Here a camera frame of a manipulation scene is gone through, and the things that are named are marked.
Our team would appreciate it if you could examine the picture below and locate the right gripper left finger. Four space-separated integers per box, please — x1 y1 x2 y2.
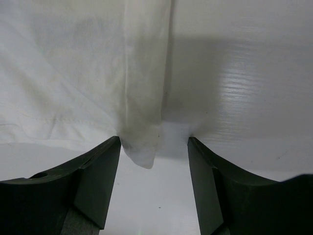
0 136 121 235

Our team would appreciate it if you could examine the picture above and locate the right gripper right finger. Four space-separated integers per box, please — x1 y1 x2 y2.
187 137 313 235

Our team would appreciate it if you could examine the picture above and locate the white tank top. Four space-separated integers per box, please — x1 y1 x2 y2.
0 0 172 169

